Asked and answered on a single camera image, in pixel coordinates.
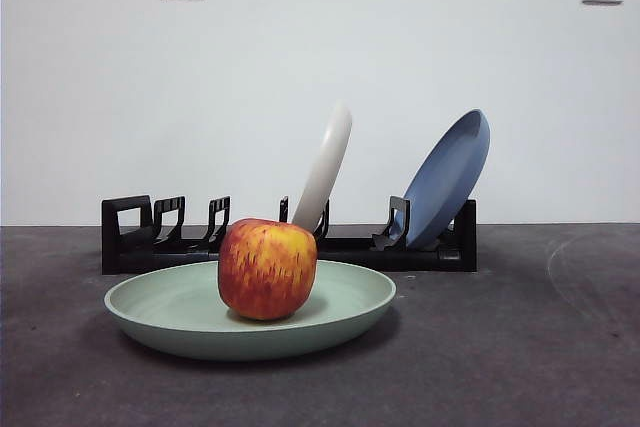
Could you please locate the red yellow apple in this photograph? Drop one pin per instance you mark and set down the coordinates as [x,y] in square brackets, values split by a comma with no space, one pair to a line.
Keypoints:
[267,272]

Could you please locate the green plate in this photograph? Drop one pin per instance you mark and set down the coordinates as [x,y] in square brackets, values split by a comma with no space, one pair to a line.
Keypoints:
[165,297]

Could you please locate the white plate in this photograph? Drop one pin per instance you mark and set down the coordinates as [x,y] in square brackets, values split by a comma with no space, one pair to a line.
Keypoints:
[325,162]

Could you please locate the blue plate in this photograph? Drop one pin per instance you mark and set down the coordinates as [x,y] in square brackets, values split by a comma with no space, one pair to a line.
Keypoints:
[445,187]

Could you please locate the black plate rack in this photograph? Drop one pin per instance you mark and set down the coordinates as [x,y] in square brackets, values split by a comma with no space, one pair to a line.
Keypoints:
[425,262]

